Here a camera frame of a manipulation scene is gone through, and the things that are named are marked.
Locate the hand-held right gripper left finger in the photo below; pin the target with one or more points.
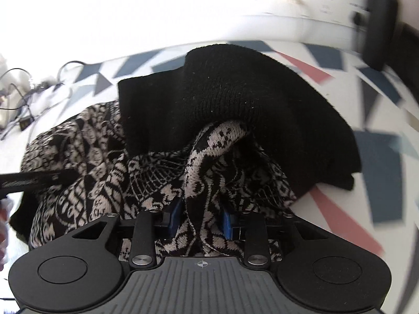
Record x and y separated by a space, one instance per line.
176 216

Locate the black insulated bottle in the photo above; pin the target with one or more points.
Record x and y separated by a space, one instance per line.
381 23

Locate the black power plug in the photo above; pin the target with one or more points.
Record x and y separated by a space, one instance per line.
359 19

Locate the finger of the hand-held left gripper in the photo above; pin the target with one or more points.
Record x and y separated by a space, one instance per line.
64 176

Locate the black white patterned knit sweater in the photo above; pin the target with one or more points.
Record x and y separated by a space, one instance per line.
229 104

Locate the white wall socket panel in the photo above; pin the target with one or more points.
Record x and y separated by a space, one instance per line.
327 9

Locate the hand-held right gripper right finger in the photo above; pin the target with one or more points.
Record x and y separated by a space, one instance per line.
226 224

